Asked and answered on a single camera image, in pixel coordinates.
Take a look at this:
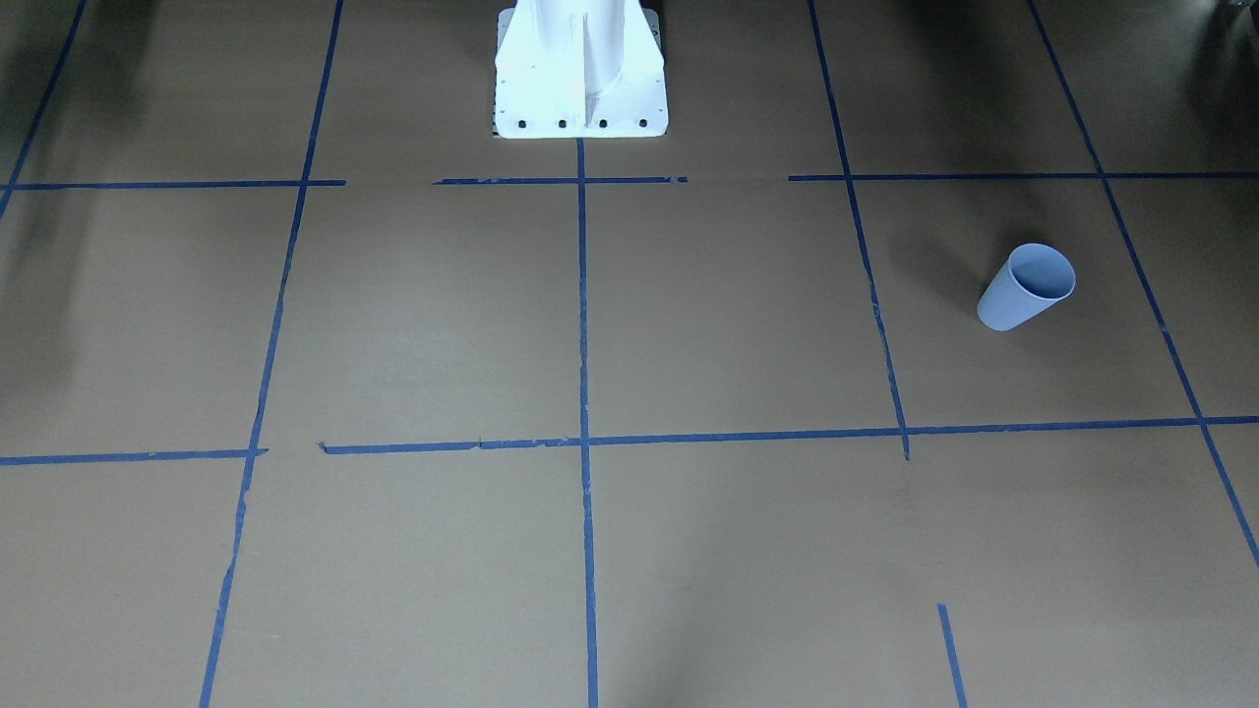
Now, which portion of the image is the blue plastic cup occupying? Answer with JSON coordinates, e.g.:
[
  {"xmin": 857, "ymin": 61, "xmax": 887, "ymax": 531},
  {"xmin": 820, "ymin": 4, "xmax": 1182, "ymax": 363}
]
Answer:
[{"xmin": 977, "ymin": 243, "xmax": 1076, "ymax": 331}]

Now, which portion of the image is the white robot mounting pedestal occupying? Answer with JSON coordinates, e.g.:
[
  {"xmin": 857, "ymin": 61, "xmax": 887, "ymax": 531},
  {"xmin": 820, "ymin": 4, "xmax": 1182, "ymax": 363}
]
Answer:
[{"xmin": 492, "ymin": 1, "xmax": 670, "ymax": 140}]

